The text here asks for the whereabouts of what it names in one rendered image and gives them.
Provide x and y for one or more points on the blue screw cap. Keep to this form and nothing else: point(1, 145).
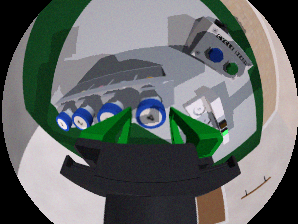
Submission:
point(108, 110)
point(150, 113)
point(64, 121)
point(82, 118)

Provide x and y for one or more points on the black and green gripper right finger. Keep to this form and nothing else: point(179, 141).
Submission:
point(205, 138)

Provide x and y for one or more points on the white four-tube rack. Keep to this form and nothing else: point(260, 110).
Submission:
point(128, 93)

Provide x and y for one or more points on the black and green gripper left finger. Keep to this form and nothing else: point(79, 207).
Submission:
point(107, 129)

